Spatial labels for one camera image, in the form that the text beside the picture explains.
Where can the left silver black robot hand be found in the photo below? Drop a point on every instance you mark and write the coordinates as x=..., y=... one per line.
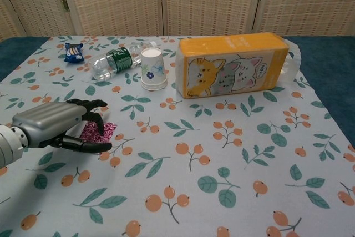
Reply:
x=47, y=120

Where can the pink patterned packet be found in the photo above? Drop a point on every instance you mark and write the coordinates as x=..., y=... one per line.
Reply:
x=109, y=131

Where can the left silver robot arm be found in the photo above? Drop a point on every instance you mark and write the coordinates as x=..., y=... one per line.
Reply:
x=8, y=148

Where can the blue snack packet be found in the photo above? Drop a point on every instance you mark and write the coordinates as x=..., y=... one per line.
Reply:
x=72, y=52

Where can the clear plastic water bottle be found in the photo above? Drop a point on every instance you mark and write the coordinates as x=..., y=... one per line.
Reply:
x=119, y=59

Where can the metal screen hinge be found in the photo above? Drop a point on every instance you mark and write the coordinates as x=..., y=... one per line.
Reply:
x=65, y=4

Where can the white floral paper cup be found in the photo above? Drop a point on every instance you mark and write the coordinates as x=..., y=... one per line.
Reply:
x=152, y=67

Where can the floral print tablecloth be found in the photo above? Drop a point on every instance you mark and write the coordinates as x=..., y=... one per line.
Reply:
x=194, y=206

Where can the orange cat tissue pack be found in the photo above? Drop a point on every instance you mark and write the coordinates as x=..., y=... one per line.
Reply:
x=222, y=51

